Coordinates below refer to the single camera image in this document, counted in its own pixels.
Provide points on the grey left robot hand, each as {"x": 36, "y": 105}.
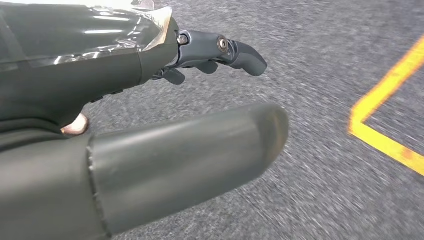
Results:
{"x": 66, "y": 49}

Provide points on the yellow floor tape square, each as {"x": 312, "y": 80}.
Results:
{"x": 371, "y": 102}

